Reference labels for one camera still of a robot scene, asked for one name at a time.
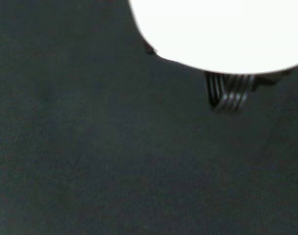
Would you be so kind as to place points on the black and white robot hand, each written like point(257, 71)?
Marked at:
point(224, 31)

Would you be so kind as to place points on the black cloth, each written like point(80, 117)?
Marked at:
point(114, 147)

